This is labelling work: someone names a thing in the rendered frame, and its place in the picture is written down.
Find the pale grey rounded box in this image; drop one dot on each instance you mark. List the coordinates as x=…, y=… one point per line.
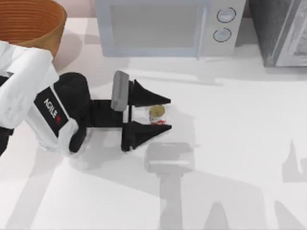
x=120, y=91

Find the microwave oven door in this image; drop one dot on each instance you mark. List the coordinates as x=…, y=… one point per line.
x=153, y=26

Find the red and white can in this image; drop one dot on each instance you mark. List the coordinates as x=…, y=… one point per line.
x=157, y=116

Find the round microwave knob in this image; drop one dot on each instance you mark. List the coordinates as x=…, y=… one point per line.
x=222, y=35
x=226, y=14

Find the pale microwave oven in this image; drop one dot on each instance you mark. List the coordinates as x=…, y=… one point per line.
x=165, y=26

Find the brown woven basket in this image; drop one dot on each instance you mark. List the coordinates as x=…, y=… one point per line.
x=36, y=26

